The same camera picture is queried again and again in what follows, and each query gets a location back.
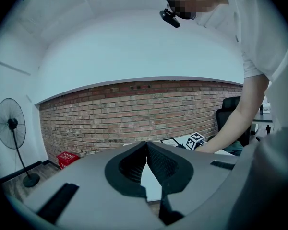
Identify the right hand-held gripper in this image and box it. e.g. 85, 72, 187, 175
176, 132, 206, 151

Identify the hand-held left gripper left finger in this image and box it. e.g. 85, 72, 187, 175
105, 141, 148, 199

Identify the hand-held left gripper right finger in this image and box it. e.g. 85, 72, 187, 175
145, 141, 194, 226

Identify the white framed paper sheet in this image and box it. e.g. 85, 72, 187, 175
160, 138, 181, 147

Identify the black office chair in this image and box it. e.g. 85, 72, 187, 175
215, 96, 252, 148

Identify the dark green fabric item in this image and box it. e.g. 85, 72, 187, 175
224, 140, 244, 157

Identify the red plastic crate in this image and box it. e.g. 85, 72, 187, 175
56, 151, 80, 170

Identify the white office desk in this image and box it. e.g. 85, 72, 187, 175
252, 112, 274, 124

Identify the black standing fan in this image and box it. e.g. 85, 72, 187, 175
0, 97, 41, 188

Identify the person's white t-shirt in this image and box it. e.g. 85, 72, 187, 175
195, 0, 288, 138

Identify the black head-mounted camera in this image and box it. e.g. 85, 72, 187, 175
159, 8, 181, 29

